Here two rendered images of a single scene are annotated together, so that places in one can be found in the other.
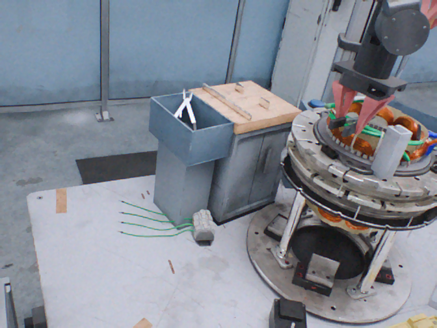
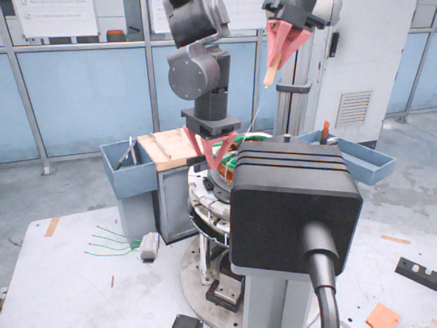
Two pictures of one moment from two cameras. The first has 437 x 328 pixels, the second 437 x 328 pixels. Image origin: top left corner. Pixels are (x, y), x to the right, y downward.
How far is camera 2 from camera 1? 0.37 m
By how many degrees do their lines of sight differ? 13
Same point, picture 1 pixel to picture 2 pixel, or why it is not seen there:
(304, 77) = (313, 113)
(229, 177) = (164, 206)
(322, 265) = (228, 283)
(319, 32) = (321, 76)
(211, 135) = (134, 173)
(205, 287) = (132, 300)
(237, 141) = (161, 177)
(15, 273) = not seen: hidden behind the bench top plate
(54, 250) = (29, 267)
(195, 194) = (139, 220)
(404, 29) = (184, 76)
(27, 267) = not seen: hidden behind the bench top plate
